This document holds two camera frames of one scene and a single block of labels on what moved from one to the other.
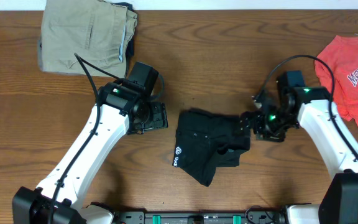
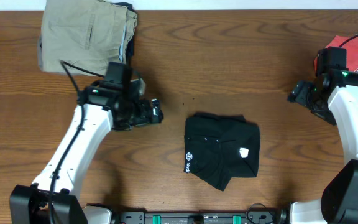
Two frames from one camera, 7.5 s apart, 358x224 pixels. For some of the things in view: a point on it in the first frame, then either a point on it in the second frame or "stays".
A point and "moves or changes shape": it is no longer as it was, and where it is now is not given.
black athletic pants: (204, 141) moves or changes shape
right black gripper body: (274, 124) → (304, 91)
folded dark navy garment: (130, 48) stays
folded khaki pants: (96, 30) stays
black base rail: (252, 217) stays
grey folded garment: (39, 54) stays
